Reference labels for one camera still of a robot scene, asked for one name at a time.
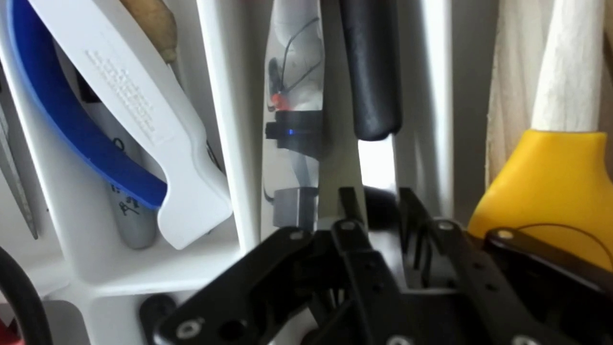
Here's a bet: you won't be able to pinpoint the grey printed cylinder tool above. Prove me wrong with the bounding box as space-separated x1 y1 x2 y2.
103 119 162 253

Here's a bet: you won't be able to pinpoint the metal spatula black handle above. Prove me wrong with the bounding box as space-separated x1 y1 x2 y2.
258 0 405 236

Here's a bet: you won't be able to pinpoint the grey metal tool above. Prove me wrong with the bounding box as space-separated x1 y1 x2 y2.
0 67 42 242

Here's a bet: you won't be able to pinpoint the brown wooden handle tool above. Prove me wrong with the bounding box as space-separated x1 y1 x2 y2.
118 0 179 66

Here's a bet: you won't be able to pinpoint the white drawer organizer tray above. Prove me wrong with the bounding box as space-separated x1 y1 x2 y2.
0 0 490 345

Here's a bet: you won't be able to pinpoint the red handled scissors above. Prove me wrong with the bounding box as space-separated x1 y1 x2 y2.
0 317 28 345

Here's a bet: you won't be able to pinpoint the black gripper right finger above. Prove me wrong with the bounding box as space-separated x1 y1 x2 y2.
396 186 613 345

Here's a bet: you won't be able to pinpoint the black red handled tool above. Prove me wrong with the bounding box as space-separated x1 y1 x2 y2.
0 246 57 345

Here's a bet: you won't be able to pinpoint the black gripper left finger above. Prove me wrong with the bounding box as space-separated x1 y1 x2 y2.
151 184 409 345

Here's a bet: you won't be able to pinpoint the yellow spatula wooden handle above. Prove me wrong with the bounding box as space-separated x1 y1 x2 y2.
465 0 613 274

